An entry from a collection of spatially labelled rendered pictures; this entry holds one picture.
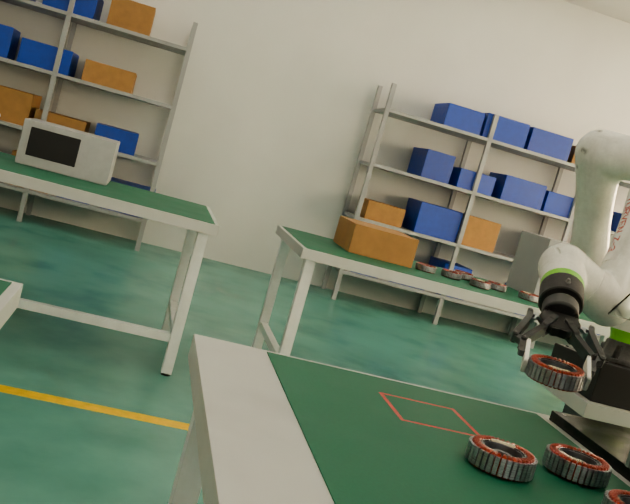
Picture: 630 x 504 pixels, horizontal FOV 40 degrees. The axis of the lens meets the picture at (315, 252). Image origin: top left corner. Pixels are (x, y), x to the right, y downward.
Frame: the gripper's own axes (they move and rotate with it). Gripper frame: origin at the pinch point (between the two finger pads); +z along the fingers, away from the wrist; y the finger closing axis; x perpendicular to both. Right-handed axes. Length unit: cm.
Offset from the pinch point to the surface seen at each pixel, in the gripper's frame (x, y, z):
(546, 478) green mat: 0.3, 0.3, 28.0
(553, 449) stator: 0.5, -0.5, 21.3
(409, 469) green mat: 9.8, 22.4, 43.4
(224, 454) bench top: 19, 46, 59
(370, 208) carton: -308, 101, -522
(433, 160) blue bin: -267, 58, -562
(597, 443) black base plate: -12.2, -11.9, 3.2
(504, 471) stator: 6.1, 8.1, 34.7
